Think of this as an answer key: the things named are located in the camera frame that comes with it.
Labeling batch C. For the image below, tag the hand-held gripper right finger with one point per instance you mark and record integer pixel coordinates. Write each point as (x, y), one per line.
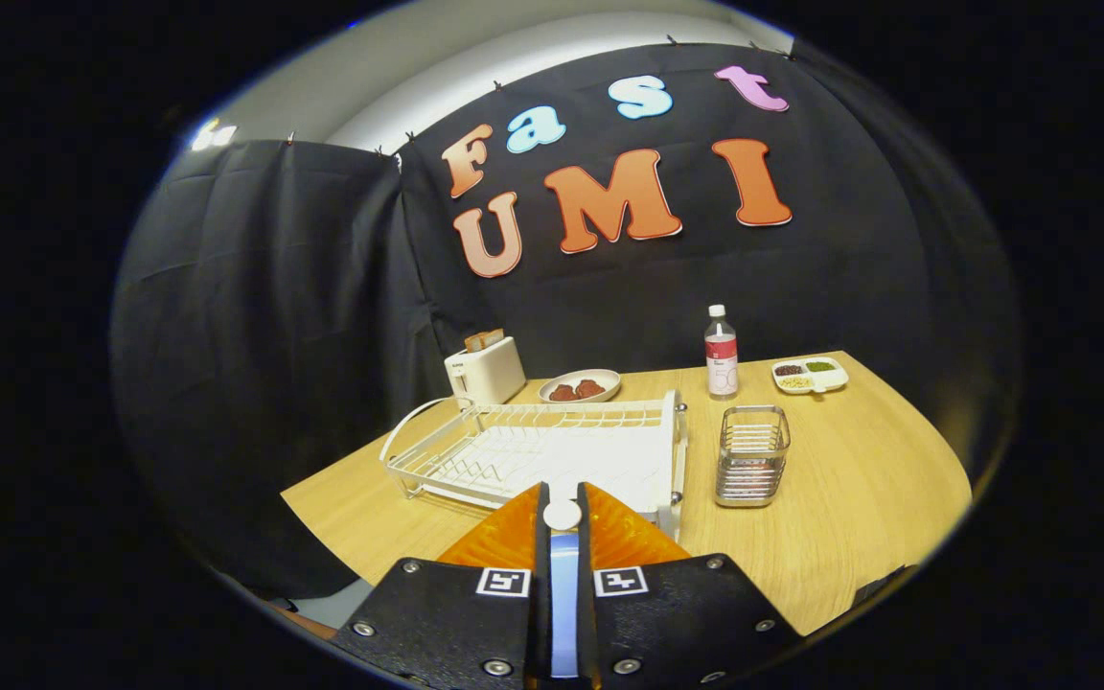
(584, 575)

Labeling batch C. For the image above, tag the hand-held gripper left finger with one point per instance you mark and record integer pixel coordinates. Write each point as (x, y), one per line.
(544, 575)

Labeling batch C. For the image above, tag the cream oval dish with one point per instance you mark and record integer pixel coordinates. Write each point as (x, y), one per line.
(609, 378)

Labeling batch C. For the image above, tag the brown meat piece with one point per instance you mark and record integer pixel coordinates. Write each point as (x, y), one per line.
(590, 388)
(563, 393)

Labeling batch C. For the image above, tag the white toaster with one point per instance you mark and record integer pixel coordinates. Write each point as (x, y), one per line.
(490, 376)

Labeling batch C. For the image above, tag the brown bread slice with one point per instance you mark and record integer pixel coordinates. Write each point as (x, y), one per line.
(474, 342)
(494, 338)

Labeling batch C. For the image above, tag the clear plastic bottle red label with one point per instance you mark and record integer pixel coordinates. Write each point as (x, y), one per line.
(721, 369)

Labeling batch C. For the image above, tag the white divided tray with beans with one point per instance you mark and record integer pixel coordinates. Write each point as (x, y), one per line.
(832, 379)

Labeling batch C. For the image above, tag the black backdrop cloth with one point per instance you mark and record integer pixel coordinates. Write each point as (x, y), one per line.
(274, 335)

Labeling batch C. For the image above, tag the ceiling light panel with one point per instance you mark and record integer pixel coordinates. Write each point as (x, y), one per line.
(215, 135)

